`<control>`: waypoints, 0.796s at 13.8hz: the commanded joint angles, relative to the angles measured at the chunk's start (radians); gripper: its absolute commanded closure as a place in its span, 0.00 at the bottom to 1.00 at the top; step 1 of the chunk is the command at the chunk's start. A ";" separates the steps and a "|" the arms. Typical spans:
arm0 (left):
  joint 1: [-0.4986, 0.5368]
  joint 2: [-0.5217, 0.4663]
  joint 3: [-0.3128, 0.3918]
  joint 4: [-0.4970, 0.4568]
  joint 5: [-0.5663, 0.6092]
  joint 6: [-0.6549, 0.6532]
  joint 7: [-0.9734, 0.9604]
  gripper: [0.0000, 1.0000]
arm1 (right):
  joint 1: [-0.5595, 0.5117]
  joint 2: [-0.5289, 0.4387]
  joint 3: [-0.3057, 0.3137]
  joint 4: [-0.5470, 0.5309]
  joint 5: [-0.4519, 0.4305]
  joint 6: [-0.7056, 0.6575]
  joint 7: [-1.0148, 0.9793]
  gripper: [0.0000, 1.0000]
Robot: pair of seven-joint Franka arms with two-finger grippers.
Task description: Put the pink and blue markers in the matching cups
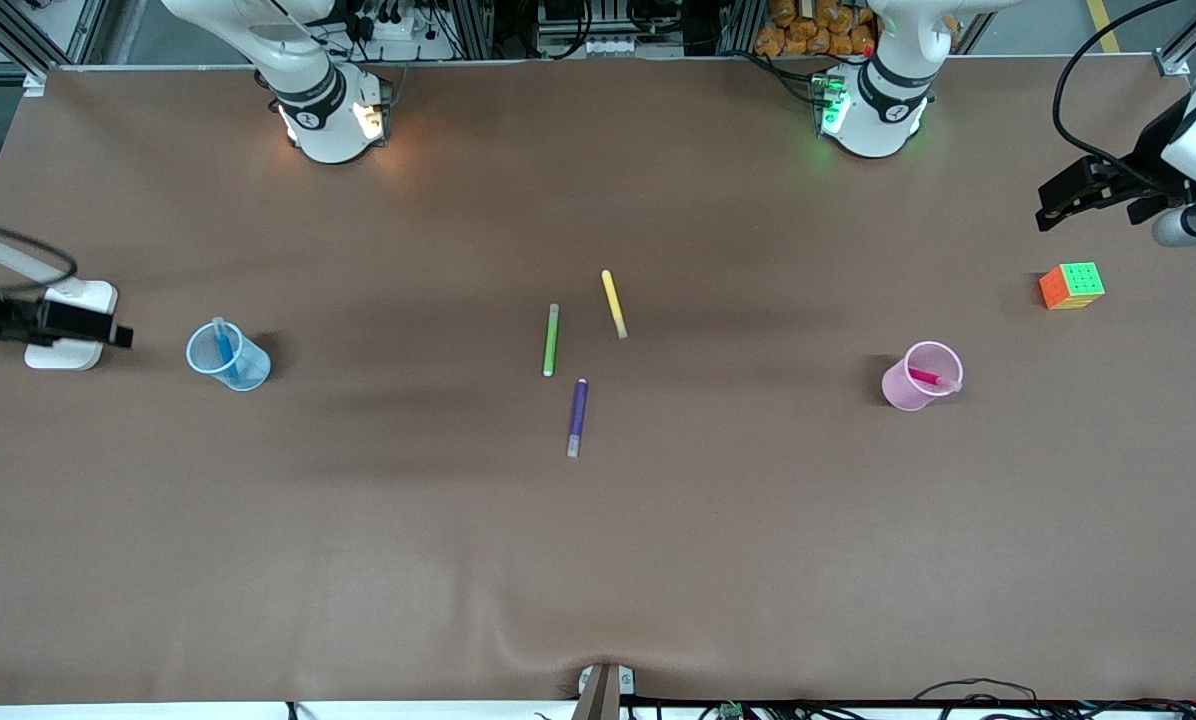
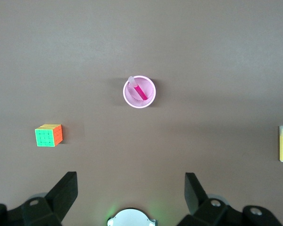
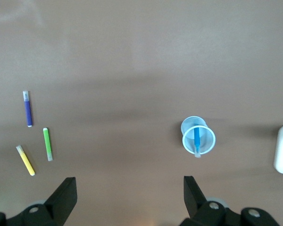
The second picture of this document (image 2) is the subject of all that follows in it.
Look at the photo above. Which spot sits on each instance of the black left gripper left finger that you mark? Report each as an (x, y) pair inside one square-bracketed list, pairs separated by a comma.
[(56, 204)]

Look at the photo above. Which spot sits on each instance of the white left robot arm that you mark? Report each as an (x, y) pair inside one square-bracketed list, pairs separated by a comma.
[(132, 217)]

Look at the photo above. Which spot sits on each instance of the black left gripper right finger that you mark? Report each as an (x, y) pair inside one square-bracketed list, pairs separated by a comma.
[(207, 212)]

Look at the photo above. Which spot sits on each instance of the colourful puzzle cube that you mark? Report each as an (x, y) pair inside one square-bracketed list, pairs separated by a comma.
[(46, 137)]

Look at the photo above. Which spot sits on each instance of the pink marker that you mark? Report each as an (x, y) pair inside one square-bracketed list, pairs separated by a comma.
[(139, 90)]

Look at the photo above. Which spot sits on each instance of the pink mesh cup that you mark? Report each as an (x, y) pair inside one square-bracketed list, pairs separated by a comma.
[(146, 99)]

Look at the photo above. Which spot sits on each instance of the brown table mat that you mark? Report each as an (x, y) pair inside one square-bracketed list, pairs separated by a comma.
[(179, 47)]

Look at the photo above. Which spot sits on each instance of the yellow marker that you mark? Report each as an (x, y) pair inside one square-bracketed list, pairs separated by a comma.
[(282, 146)]

